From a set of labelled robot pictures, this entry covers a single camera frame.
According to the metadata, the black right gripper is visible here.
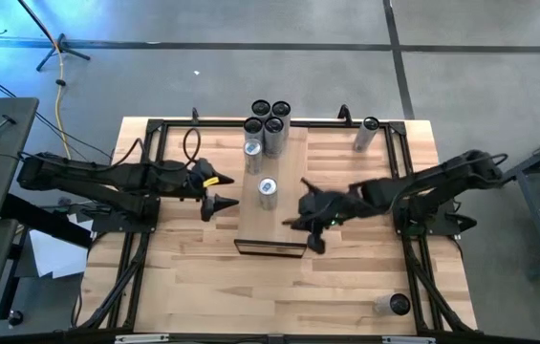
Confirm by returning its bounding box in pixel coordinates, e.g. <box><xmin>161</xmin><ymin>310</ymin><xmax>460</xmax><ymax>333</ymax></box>
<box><xmin>281</xmin><ymin>177</ymin><xmax>371</xmax><ymax>254</ymax></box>

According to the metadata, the black camera cable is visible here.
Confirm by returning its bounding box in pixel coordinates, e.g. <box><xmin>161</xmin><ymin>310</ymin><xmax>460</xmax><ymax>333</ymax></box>
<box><xmin>182</xmin><ymin>127</ymin><xmax>202</xmax><ymax>166</ymax></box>

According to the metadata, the white beverage can black lid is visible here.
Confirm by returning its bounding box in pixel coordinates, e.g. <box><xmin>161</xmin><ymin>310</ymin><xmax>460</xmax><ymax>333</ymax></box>
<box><xmin>243</xmin><ymin>117</ymin><xmax>266</xmax><ymax>144</ymax></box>
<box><xmin>270</xmin><ymin>99</ymin><xmax>292</xmax><ymax>140</ymax></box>
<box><xmin>353</xmin><ymin>116</ymin><xmax>381</xmax><ymax>153</ymax></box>
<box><xmin>250</xmin><ymin>98</ymin><xmax>272</xmax><ymax>120</ymax></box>
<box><xmin>373</xmin><ymin>292</ymin><xmax>412</xmax><ymax>316</ymax></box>
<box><xmin>263</xmin><ymin>116</ymin><xmax>286</xmax><ymax>160</ymax></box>

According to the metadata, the silver bracket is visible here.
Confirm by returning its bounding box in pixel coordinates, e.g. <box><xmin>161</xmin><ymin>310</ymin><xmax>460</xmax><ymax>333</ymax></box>
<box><xmin>114</xmin><ymin>333</ymin><xmax>171</xmax><ymax>344</ymax></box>
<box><xmin>381</xmin><ymin>335</ymin><xmax>437</xmax><ymax>344</ymax></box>

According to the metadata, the wooden shelf black metal frame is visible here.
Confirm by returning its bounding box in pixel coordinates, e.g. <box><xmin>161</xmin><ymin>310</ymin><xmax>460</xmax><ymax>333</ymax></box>
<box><xmin>233</xmin><ymin>124</ymin><xmax>310</xmax><ymax>259</ymax></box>

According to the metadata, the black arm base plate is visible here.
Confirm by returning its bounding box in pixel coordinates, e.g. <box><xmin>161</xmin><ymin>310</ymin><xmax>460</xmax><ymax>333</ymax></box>
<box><xmin>390</xmin><ymin>197</ymin><xmax>479</xmax><ymax>239</ymax></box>
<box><xmin>90</xmin><ymin>194</ymin><xmax>162</xmax><ymax>235</ymax></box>

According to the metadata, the black tripod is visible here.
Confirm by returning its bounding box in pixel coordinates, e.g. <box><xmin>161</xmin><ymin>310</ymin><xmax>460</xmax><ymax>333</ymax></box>
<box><xmin>15</xmin><ymin>0</ymin><xmax>93</xmax><ymax>73</ymax></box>

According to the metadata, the black diagonal beam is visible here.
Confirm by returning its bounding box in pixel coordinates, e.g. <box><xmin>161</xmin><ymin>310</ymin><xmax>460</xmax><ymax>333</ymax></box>
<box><xmin>0</xmin><ymin>193</ymin><xmax>95</xmax><ymax>249</ymax></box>

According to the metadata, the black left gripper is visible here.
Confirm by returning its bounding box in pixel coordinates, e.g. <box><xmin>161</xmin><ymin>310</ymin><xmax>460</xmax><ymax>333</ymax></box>
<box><xmin>185</xmin><ymin>171</ymin><xmax>241</xmax><ymax>222</ymax></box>

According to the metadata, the dark metal table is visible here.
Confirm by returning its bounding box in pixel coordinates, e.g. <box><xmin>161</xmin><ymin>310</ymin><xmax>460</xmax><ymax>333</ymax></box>
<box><xmin>488</xmin><ymin>122</ymin><xmax>540</xmax><ymax>281</ymax></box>

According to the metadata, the yellow floor cable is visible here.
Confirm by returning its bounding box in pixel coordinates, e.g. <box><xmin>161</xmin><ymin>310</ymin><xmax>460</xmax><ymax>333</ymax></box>
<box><xmin>53</xmin><ymin>45</ymin><xmax>74</xmax><ymax>160</ymax></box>

